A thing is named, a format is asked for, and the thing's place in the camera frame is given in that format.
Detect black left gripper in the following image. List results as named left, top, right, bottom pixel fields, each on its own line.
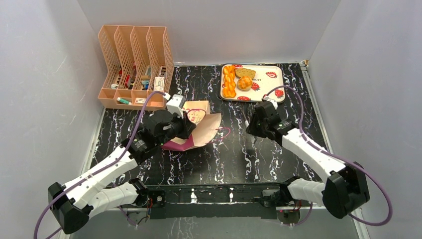
left=157, top=110, right=196, bottom=147

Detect round golden fake bun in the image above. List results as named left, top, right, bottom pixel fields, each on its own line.
left=236, top=76, right=253, bottom=91

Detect strawberry print metal tray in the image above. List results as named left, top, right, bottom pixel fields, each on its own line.
left=219, top=64, right=285, bottom=103

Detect pink paper gift bag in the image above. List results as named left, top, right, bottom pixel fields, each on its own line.
left=162, top=101, right=222, bottom=152

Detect orange braided fake bread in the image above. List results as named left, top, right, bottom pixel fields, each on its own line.
left=222, top=65, right=236, bottom=98

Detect brown fake bread slice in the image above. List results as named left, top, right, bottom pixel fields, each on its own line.
left=234, top=68, right=256, bottom=79

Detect silver metal tongs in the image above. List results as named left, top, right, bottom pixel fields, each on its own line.
left=244, top=116, right=256, bottom=144

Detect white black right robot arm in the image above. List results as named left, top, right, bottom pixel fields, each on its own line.
left=246, top=101, right=370, bottom=219

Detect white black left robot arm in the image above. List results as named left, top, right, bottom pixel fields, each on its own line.
left=48, top=110, right=197, bottom=235

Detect small white card box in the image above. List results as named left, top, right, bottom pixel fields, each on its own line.
left=134, top=98, right=146, bottom=105

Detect white medicine box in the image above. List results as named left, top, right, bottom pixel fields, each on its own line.
left=153, top=77, right=165, bottom=92

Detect green white tube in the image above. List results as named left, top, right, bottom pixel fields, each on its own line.
left=116, top=97, right=132, bottom=105

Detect peach plastic file organizer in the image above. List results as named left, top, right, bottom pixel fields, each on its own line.
left=98, top=25, right=174, bottom=110

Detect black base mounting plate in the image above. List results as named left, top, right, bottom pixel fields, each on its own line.
left=117, top=183, right=312, bottom=227

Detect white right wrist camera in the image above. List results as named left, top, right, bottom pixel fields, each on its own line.
left=262, top=95, right=278, bottom=110

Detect aluminium frame rail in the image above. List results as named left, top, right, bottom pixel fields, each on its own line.
left=64, top=188, right=362, bottom=212

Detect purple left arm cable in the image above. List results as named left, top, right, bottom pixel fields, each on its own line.
left=33, top=91, right=170, bottom=239

